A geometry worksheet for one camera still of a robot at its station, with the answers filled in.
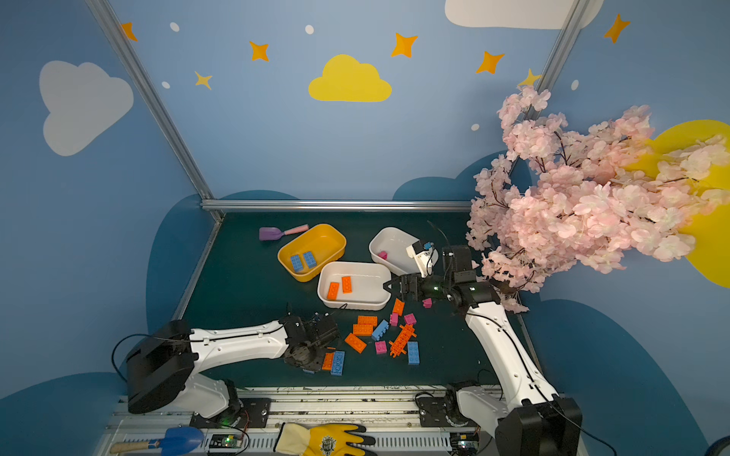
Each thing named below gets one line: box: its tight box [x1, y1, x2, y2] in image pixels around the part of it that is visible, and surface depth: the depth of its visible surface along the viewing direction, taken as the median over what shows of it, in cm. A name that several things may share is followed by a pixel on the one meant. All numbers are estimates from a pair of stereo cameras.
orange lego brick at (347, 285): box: [341, 276, 353, 294], surface depth 101 cm
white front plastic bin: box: [317, 261, 393, 311], surface depth 101 cm
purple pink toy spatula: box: [258, 224, 310, 242], surface depth 117 cm
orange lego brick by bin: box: [393, 298, 406, 317], surface depth 97 cm
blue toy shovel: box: [109, 426, 205, 456], surface depth 71 cm
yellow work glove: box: [273, 422, 376, 456], surface depth 70 cm
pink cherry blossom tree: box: [465, 85, 730, 314], surface depth 62 cm
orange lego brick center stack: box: [352, 315, 379, 337], surface depth 92 cm
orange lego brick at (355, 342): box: [344, 332, 367, 355], surface depth 88 cm
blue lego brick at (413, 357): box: [406, 341, 421, 365], surface depth 86 cm
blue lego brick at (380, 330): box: [371, 319, 389, 342], surface depth 90 cm
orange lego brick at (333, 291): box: [326, 282, 340, 302], surface depth 100 cm
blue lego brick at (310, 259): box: [304, 250, 317, 269], surface depth 109 cm
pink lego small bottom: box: [374, 340, 387, 355], surface depth 86 cm
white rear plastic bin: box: [368, 227, 422, 277], surface depth 110 cm
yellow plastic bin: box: [277, 224, 347, 283], surface depth 110 cm
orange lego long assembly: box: [388, 323, 418, 359], surface depth 88 cm
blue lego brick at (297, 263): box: [290, 254, 304, 273], surface depth 106 cm
